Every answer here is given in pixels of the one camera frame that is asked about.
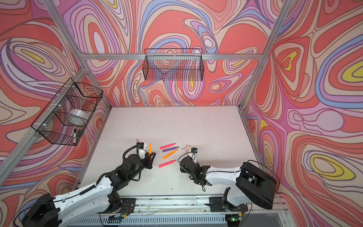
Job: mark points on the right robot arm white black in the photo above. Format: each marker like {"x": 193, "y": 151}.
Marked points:
{"x": 245, "y": 184}

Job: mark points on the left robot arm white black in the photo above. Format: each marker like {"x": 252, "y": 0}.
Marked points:
{"x": 98, "y": 197}

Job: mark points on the black wire basket left wall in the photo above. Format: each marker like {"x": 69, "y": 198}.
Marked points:
{"x": 71, "y": 107}

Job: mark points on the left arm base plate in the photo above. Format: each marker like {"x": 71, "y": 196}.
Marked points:
{"x": 123, "y": 205}

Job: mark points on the purple marker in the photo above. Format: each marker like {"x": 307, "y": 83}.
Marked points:
{"x": 170, "y": 149}

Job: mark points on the black marker in basket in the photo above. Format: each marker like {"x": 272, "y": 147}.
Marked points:
{"x": 75, "y": 136}

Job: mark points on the black wire basket back wall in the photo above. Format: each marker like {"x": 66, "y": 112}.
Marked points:
{"x": 173, "y": 64}

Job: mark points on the aluminium front rail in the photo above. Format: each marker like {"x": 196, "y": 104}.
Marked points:
{"x": 173, "y": 205}

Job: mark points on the black wire basket wall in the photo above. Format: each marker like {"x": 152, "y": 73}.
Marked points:
{"x": 173, "y": 64}
{"x": 71, "y": 107}

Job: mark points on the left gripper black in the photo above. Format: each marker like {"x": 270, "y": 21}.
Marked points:
{"x": 147, "y": 161}

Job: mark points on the pink marker lower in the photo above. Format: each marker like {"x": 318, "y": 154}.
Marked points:
{"x": 166, "y": 163}

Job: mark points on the orange thin marker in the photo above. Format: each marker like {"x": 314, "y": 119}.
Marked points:
{"x": 169, "y": 154}

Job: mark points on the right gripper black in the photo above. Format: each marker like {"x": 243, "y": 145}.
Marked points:
{"x": 182, "y": 170}

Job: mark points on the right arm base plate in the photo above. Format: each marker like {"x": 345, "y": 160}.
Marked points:
{"x": 220, "y": 204}

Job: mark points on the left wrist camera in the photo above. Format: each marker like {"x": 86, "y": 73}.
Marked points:
{"x": 140, "y": 150}

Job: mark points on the pink marker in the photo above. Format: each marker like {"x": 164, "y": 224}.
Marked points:
{"x": 166, "y": 163}
{"x": 167, "y": 146}

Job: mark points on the pink marker upper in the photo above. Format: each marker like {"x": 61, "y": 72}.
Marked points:
{"x": 167, "y": 146}

